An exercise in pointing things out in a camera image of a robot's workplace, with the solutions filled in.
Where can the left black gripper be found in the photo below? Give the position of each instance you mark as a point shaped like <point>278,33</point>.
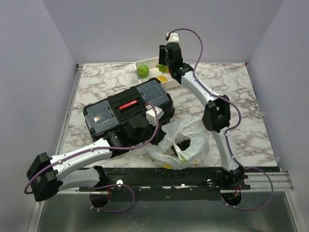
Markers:
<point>161,136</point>

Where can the black mounting rail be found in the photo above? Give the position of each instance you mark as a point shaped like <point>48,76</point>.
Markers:
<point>159,184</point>

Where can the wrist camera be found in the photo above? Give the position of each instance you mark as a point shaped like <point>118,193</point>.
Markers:
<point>150,114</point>
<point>172,37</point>

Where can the black plastic toolbox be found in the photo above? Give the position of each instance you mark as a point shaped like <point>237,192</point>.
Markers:
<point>106,118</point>

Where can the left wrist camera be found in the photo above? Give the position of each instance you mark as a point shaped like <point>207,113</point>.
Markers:
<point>150,114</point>

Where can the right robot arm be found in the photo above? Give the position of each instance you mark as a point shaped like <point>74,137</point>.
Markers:
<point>216,116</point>

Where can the white lemon print plastic bag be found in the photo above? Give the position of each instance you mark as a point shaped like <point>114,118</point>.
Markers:
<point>175,132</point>

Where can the green fake guava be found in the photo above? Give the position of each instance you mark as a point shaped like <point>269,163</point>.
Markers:
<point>143,71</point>

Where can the yellow fake lemon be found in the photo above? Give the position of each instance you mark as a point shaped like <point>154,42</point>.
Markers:
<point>162,78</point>

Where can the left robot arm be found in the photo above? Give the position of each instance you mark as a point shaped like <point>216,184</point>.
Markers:
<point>49,175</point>

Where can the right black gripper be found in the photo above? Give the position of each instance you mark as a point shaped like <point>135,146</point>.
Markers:
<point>162,53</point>

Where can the dark purple fake grapes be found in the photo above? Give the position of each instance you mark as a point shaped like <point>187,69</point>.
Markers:
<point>183,145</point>

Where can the white perforated plastic basket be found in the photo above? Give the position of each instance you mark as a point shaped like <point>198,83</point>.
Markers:
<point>154,73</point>

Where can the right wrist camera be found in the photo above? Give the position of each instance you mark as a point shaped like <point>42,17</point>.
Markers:
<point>172,37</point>

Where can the green fake grape bunch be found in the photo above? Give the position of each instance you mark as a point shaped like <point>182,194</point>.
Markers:
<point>162,68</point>

